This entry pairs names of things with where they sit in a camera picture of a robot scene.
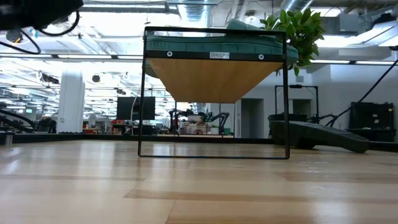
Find wooden shelf with black frame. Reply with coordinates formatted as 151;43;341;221
137;26;291;160

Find black background monitor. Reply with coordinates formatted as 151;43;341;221
116;96;156;121

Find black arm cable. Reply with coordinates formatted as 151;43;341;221
0;11;80;55
335;58;398;121

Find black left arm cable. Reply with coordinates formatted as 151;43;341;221
0;11;80;55

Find black cabinet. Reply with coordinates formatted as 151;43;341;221
348;101;396;142

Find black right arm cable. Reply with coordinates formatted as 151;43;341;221
335;58;398;121

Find silver ventilation duct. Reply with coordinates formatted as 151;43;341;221
177;0;218;29

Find black metal rack frame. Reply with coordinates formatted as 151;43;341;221
275;84;320;114

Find white building column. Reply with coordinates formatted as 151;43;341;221
57;70;85;134

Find green leafy plant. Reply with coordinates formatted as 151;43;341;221
259;8;326;77

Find black background robot arms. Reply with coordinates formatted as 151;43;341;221
167;108;231;136

